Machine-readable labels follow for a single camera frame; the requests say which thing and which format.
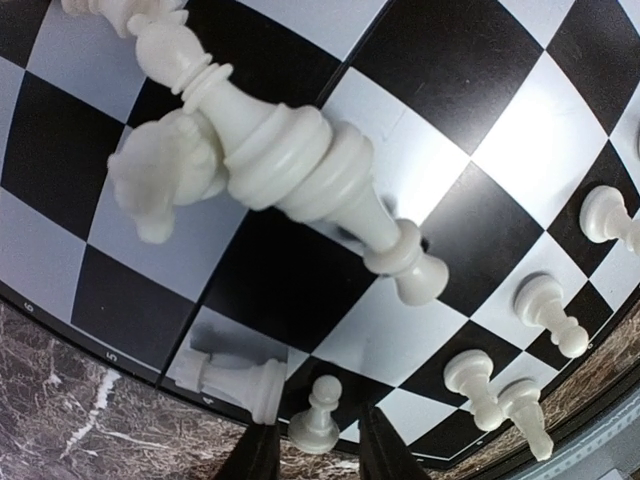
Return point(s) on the white chess knight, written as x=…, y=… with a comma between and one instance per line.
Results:
x=174, y=161

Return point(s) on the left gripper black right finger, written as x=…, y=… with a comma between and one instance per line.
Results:
x=382, y=452

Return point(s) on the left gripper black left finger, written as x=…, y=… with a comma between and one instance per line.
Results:
x=256, y=455

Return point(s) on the white chess king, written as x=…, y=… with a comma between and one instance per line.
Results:
x=130, y=17

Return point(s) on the black and white chessboard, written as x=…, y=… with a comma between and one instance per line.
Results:
x=491, y=121

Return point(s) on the white chess queen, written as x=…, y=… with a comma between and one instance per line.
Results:
x=340, y=191

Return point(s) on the white chess rook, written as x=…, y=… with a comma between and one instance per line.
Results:
x=257, y=388

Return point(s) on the white chess pawn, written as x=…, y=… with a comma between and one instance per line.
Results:
x=538, y=303
x=468, y=374
x=314, y=431
x=604, y=217

